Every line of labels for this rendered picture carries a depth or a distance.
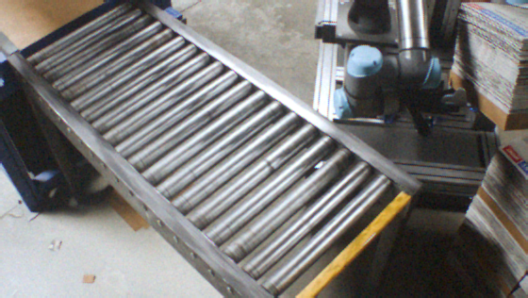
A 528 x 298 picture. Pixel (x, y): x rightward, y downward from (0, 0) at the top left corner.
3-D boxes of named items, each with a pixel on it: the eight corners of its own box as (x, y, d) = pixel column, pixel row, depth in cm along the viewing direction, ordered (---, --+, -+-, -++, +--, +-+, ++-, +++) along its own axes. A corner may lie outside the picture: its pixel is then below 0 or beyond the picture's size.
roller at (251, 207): (337, 151, 152) (340, 141, 147) (212, 256, 131) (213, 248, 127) (323, 140, 153) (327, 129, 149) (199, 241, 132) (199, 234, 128)
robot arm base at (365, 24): (347, 7, 185) (350, -17, 177) (389, 10, 183) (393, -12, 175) (346, 31, 175) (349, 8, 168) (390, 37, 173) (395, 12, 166)
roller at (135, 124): (228, 74, 172) (227, 63, 168) (109, 156, 151) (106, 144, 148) (218, 68, 175) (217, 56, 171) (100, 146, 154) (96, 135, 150)
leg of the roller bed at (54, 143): (88, 197, 233) (41, 88, 181) (78, 205, 231) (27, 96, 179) (81, 190, 236) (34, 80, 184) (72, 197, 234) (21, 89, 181)
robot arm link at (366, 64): (394, 42, 119) (387, 77, 128) (347, 42, 119) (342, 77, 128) (401, 66, 114) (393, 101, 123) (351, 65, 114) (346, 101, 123)
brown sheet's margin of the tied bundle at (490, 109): (496, 82, 140) (498, 67, 138) (557, 127, 115) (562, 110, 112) (447, 83, 137) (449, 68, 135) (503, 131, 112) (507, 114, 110)
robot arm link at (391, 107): (384, 120, 128) (373, 107, 135) (401, 118, 128) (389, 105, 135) (385, 91, 124) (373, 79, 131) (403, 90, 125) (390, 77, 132)
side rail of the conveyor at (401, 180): (415, 207, 146) (424, 182, 137) (404, 220, 144) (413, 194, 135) (134, 12, 209) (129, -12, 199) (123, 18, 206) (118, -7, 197)
